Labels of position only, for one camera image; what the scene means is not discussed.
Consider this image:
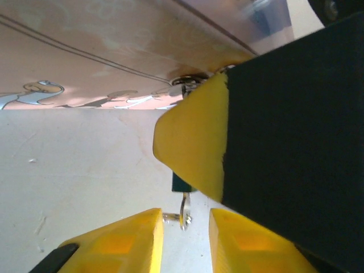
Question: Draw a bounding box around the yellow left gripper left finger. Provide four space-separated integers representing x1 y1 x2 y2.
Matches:
28 207 165 273

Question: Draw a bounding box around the silver padlock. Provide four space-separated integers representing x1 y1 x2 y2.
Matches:
169 72 213 89

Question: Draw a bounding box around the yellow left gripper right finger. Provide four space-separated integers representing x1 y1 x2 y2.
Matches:
209 208 320 273

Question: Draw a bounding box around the mint green zip case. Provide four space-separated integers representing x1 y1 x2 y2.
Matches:
176 0 294 55

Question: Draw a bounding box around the pink cloth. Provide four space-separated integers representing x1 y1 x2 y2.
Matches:
0 0 258 111

